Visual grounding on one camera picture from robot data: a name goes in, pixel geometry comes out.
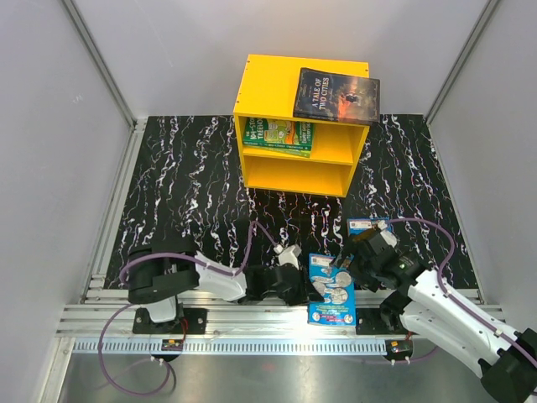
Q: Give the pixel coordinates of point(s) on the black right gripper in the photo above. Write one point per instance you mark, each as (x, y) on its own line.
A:
(370, 283)

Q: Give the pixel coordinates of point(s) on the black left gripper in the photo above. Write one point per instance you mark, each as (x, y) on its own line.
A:
(306, 292)

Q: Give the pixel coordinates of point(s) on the green 104-Storey Treehouse book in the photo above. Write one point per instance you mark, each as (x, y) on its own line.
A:
(279, 134)

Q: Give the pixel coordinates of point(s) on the dark Tale of Two Cities book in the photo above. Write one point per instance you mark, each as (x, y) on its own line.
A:
(337, 98)

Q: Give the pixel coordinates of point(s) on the lime green 65-Storey Treehouse book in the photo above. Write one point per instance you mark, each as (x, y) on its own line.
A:
(295, 152)

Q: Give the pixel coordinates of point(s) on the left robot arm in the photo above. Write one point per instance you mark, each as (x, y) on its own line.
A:
(157, 274)

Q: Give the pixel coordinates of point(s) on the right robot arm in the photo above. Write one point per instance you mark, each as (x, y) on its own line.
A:
(422, 302)

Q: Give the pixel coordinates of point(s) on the blue 130-Storey Treehouse book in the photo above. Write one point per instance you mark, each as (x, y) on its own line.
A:
(356, 226)

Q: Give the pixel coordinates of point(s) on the yellow wooden shelf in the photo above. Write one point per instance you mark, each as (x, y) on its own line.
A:
(267, 90)

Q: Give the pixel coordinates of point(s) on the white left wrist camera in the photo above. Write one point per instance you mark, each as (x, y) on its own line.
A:
(288, 255)

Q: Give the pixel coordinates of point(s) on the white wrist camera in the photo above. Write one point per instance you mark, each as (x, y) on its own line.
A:
(288, 255)
(386, 233)

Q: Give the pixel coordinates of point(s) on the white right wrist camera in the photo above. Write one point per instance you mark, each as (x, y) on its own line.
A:
(386, 233)

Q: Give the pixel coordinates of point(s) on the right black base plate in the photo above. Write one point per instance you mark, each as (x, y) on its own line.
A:
(373, 321)

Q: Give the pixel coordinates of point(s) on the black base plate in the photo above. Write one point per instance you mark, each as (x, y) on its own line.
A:
(373, 321)
(194, 320)

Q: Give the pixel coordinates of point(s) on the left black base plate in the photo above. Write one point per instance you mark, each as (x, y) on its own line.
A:
(194, 320)

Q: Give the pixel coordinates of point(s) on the aluminium front rail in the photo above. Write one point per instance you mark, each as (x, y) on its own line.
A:
(270, 318)

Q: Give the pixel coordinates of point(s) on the perforated cable duct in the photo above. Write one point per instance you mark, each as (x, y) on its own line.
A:
(201, 346)

